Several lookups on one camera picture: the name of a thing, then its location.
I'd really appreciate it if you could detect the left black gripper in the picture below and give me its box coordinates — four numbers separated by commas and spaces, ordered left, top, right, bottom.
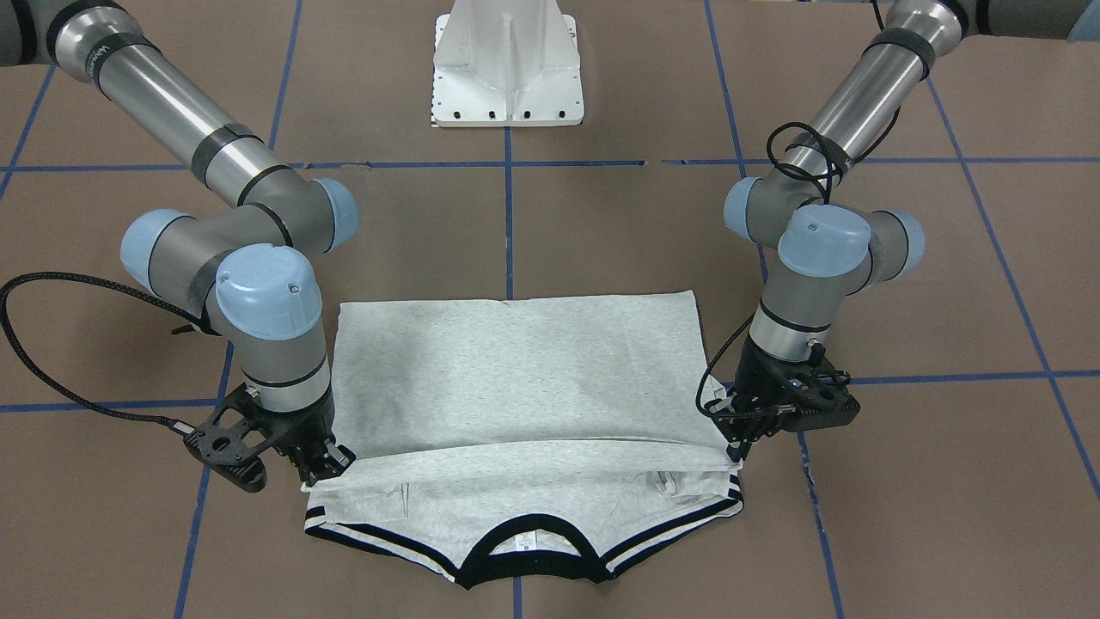
700, 340, 861, 467

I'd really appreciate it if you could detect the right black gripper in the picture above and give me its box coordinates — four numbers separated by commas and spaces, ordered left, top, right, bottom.
182, 387, 358, 493

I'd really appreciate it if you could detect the grey cartoon print t-shirt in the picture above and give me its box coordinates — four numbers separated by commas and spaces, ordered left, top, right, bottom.
305, 292, 743, 588

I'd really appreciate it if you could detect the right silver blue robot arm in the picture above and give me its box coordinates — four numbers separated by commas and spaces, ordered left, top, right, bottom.
3, 1, 360, 493

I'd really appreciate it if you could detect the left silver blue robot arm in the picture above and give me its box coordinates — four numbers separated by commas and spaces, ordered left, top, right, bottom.
699, 1, 1097, 463

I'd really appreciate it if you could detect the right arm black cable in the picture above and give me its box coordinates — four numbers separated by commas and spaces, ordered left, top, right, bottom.
0, 273, 224, 431

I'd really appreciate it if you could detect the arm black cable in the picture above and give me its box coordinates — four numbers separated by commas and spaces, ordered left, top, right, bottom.
0, 273, 224, 431
696, 0, 903, 439

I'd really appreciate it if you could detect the white camera mast base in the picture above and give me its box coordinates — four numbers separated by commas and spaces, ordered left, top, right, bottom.
430, 1, 585, 128

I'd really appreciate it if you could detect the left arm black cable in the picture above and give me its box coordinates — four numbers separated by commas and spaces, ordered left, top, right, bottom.
696, 0, 903, 439

